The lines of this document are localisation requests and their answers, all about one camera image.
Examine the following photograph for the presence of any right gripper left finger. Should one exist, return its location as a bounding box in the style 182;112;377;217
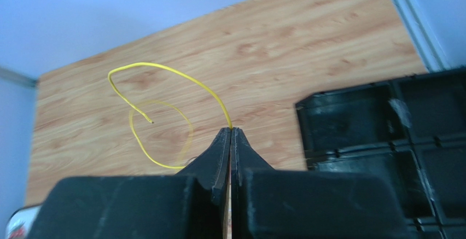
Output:
28;128;231;238

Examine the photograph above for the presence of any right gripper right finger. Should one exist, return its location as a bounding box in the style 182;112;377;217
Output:
230;127;411;238

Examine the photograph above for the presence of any yellow wire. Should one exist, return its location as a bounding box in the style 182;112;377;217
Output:
107;62;234;170

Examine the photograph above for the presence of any black compartment organizer bin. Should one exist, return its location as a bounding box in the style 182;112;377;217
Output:
295;67;465;238

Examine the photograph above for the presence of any strawberry print white tray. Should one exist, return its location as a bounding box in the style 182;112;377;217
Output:
5;205;42;239

